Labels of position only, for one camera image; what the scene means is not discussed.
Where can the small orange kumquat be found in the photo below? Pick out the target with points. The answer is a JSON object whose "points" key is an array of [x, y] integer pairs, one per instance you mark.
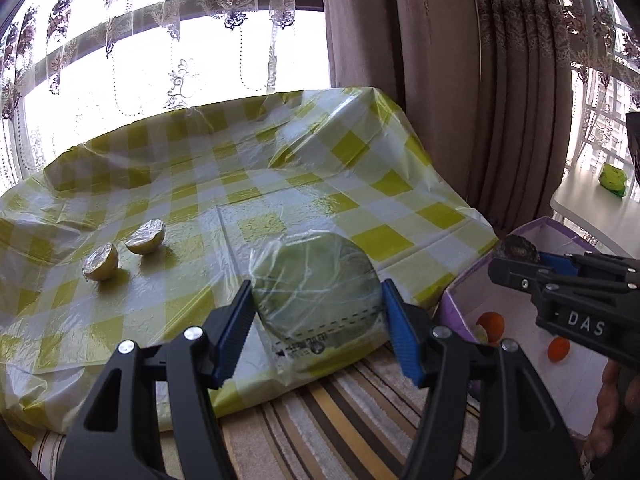
{"points": [[558, 349]]}

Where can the small green fruit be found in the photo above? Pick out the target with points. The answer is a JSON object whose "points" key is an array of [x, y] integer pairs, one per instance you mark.
{"points": [[480, 334]]}

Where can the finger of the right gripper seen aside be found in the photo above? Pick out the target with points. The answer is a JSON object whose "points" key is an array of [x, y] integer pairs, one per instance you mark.
{"points": [[530, 269]]}

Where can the yellow checkered plastic tablecloth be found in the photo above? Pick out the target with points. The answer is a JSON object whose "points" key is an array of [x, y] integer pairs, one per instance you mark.
{"points": [[225, 178]]}

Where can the green cabbage half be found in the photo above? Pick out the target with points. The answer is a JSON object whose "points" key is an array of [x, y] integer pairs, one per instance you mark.
{"points": [[315, 292]]}

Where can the dark dried date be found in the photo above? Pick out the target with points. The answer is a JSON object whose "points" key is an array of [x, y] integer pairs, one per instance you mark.
{"points": [[517, 248]]}

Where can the green object on table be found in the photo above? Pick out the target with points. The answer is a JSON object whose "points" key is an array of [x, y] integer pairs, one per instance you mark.
{"points": [[613, 179]]}

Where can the orange fruit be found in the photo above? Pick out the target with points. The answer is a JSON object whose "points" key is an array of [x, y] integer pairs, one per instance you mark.
{"points": [[493, 323]]}

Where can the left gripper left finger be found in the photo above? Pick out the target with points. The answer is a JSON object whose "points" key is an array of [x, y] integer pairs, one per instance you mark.
{"points": [[116, 434]]}

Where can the white side table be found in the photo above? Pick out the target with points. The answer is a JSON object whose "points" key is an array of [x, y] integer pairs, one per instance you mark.
{"points": [[611, 220]]}

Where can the purple storage box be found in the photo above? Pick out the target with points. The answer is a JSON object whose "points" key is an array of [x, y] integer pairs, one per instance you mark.
{"points": [[574, 383]]}

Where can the person's right hand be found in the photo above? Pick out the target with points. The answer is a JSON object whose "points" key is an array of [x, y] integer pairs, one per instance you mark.
{"points": [[609, 401]]}

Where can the floral sheer curtain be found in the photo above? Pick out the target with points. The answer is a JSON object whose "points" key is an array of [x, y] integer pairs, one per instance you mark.
{"points": [[74, 69]]}

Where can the brown drape curtain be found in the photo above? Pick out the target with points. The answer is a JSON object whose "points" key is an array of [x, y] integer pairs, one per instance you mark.
{"points": [[485, 84]]}

